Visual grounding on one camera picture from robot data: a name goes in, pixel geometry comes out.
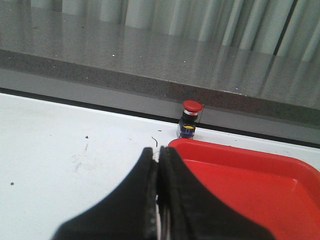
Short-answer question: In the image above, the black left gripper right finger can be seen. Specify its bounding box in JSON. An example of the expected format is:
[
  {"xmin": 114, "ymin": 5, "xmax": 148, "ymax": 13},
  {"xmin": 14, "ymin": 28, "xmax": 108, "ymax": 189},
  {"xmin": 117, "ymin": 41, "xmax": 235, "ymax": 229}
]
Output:
[{"xmin": 157, "ymin": 147, "xmax": 275, "ymax": 240}]

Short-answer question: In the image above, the grey stone counter ledge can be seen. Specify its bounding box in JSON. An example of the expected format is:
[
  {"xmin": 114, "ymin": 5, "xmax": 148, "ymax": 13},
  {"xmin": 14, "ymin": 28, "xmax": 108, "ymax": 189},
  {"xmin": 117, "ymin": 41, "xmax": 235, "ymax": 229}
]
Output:
[{"xmin": 0, "ymin": 1, "xmax": 320, "ymax": 145}]

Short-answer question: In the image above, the red plastic tray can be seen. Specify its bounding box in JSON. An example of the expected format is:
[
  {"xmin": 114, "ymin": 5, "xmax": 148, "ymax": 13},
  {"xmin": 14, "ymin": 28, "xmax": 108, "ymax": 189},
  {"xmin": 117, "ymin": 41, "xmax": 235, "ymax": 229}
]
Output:
[{"xmin": 169, "ymin": 138, "xmax": 320, "ymax": 240}]

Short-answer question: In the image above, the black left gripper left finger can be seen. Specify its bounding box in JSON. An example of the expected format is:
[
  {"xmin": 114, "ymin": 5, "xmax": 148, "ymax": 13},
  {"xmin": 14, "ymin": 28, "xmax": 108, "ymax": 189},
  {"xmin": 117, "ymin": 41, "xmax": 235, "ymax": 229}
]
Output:
[{"xmin": 52, "ymin": 147, "xmax": 158, "ymax": 240}]

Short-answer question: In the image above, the red mushroom push button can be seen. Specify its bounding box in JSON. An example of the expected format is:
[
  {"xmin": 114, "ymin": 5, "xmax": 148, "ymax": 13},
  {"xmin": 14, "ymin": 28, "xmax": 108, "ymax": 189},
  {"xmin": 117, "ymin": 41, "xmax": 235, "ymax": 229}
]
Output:
[{"xmin": 177, "ymin": 100, "xmax": 203, "ymax": 139}]

